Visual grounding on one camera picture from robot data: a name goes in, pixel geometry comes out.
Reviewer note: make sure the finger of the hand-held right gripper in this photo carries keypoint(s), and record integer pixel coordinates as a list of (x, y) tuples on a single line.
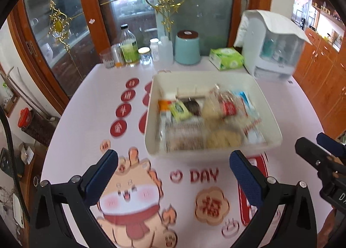
[(331, 143), (310, 150)]

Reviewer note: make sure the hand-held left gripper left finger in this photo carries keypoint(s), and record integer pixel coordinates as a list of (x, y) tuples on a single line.
[(101, 177)]

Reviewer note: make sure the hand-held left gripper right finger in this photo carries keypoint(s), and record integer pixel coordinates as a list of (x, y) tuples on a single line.
[(246, 180)]

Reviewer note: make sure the yellow cracker packet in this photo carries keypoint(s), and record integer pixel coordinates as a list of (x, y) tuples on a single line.
[(224, 138)]

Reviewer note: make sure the red and white snack packet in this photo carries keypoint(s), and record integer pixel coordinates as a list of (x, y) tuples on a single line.
[(254, 129)]

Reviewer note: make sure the clear printed snack packet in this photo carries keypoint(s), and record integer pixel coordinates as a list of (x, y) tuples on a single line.
[(185, 137)]

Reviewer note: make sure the blue snack packet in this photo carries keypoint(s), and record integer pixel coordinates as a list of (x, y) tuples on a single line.
[(246, 102)]

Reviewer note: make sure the beige wafer packet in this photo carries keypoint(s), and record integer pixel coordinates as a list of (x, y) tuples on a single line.
[(212, 108)]

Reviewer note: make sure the white plastic tray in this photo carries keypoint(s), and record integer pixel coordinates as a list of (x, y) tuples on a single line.
[(260, 85)]

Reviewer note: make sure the dark brown snack packet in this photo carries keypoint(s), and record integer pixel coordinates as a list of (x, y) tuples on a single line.
[(193, 106)]

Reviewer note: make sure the orange snack packet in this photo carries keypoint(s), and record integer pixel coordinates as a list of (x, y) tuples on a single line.
[(164, 106)]

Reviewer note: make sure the green snack packet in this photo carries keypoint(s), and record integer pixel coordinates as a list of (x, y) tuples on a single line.
[(179, 111)]

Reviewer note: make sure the person's right forearm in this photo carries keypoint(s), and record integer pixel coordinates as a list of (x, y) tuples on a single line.
[(329, 223)]

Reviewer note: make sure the printed tablecloth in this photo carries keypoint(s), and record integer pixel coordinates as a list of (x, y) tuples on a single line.
[(89, 118)]

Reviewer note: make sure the wooden cabinet with shelves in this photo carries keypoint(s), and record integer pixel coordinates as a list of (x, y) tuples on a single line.
[(321, 69)]

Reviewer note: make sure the dark woven basket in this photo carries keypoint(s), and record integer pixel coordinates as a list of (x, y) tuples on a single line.
[(39, 131)]

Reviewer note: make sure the black flat device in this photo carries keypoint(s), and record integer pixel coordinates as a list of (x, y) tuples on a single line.
[(5, 161)]

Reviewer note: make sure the red container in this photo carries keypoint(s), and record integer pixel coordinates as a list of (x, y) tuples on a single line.
[(23, 118)]

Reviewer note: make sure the white cosmetic organizer box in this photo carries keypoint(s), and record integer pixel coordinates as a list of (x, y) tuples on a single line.
[(252, 56)]

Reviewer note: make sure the clear drinking glass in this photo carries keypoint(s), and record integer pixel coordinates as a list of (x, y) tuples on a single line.
[(108, 60)]

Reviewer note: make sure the small metal can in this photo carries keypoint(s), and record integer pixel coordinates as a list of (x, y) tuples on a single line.
[(117, 56)]

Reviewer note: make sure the green tissue pack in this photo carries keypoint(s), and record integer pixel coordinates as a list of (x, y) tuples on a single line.
[(227, 58)]

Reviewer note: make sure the small lidded glass jar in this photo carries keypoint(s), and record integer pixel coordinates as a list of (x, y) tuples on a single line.
[(144, 57)]

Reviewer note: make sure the glass bottle with green label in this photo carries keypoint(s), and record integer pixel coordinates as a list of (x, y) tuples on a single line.
[(129, 50)]

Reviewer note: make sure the white cloth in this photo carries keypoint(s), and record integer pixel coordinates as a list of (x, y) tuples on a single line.
[(275, 24)]

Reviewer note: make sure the small white pill bottle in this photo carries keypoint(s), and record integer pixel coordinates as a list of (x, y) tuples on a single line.
[(154, 50)]

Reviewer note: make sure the white plastic bottle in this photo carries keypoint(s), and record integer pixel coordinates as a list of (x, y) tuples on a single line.
[(166, 50)]

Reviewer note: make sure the teal canister with brown lid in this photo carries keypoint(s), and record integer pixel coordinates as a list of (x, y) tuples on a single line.
[(188, 49)]

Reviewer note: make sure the wooden glass door with ornament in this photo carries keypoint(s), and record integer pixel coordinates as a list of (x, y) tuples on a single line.
[(40, 20), (129, 1)]

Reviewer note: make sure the wooden picture frame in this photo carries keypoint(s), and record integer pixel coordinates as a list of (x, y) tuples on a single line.
[(10, 107)]

